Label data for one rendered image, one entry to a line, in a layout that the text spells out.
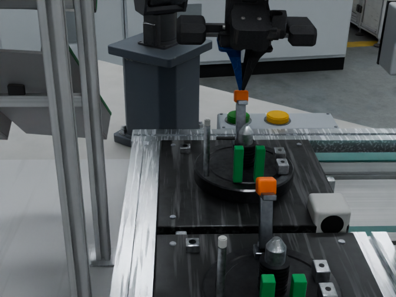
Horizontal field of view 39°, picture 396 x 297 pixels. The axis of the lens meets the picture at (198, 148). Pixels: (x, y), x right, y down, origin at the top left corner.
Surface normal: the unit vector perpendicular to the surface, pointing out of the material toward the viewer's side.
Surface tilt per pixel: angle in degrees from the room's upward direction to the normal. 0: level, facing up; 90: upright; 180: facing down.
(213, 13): 90
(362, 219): 0
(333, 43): 90
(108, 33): 90
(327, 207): 0
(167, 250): 0
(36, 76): 135
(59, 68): 90
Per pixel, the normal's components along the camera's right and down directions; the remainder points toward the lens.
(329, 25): 0.20, 0.45
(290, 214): 0.01, -0.89
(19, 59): -0.11, 0.95
